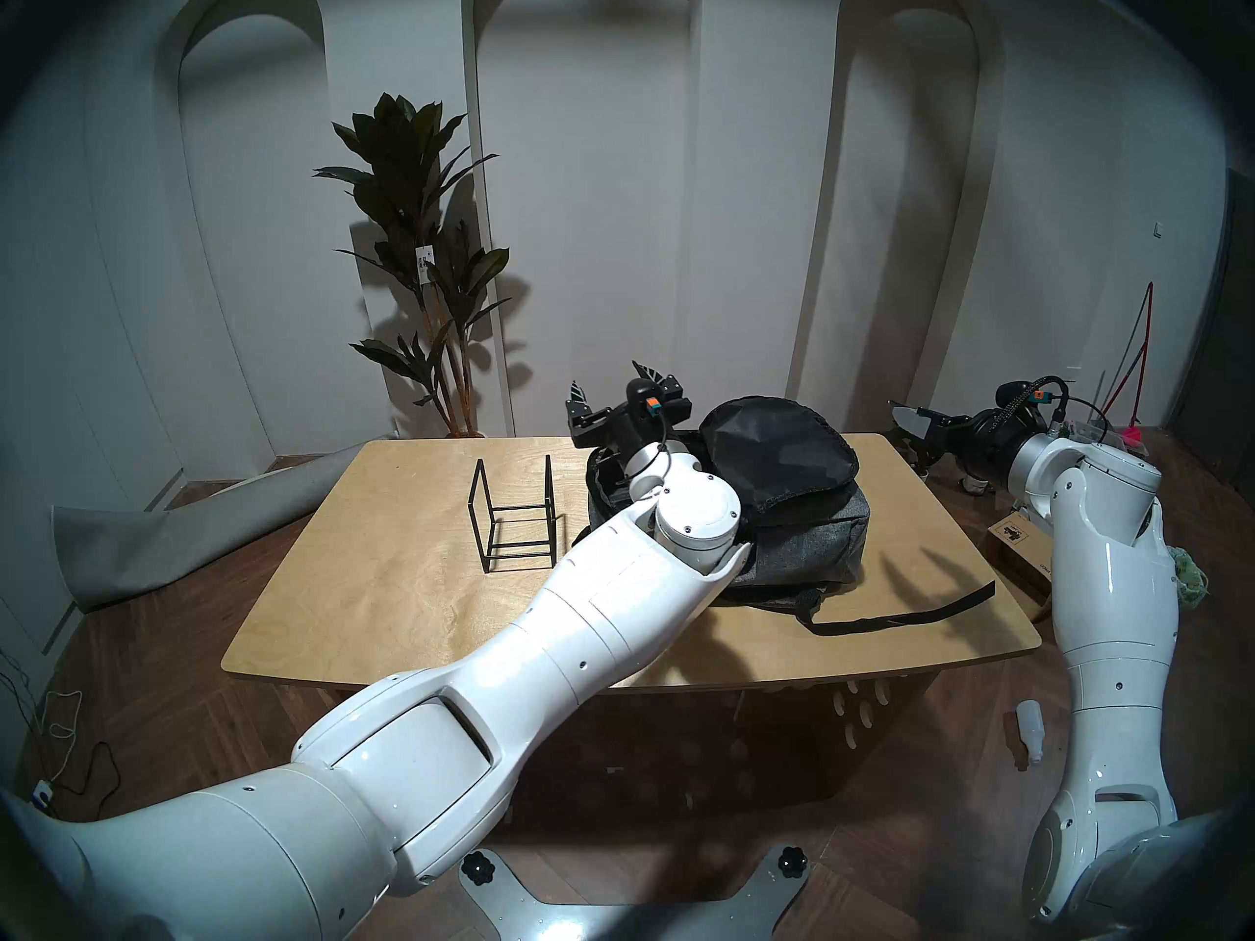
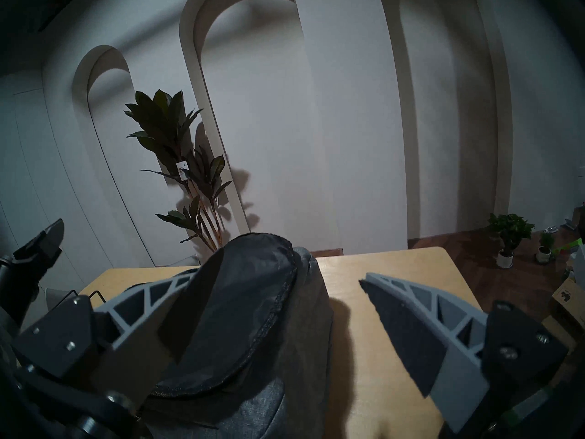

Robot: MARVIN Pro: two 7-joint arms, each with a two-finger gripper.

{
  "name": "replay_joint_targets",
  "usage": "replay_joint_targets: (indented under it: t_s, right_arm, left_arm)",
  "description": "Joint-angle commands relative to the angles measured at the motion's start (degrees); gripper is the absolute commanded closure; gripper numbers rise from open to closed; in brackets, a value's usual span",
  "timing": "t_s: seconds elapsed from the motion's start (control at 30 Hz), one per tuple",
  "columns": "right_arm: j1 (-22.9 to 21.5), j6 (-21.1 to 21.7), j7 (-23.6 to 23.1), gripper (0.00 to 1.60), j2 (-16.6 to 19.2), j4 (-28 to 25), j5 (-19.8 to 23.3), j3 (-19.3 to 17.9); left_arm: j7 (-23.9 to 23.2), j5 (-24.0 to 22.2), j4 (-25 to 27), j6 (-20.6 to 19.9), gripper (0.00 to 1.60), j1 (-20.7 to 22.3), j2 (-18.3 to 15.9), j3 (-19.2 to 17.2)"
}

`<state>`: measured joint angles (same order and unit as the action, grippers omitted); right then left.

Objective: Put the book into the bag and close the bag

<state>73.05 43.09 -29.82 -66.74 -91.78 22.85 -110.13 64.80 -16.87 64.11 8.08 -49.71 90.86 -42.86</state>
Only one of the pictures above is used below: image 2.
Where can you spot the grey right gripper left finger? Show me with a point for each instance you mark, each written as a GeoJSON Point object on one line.
{"type": "Point", "coordinates": [137, 314]}

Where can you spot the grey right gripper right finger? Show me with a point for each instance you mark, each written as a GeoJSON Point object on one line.
{"type": "Point", "coordinates": [438, 351]}

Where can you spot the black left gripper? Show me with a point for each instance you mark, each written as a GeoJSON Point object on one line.
{"type": "Point", "coordinates": [16, 287]}

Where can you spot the grey backpack with black lining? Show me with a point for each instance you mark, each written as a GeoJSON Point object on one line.
{"type": "Point", "coordinates": [274, 314]}

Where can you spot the brown cardboard box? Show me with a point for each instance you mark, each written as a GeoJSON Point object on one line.
{"type": "Point", "coordinates": [571, 301]}

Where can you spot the small green plant white pot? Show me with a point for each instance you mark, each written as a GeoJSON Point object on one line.
{"type": "Point", "coordinates": [509, 227]}

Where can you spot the tiny green plant white pot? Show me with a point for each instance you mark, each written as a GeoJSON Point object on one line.
{"type": "Point", "coordinates": [545, 243]}

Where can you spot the green yellow plastic toy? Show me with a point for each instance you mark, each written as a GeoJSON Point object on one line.
{"type": "Point", "coordinates": [569, 247]}

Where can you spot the tall dark leafy potted plant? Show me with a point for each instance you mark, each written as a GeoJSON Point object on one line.
{"type": "Point", "coordinates": [164, 118]}

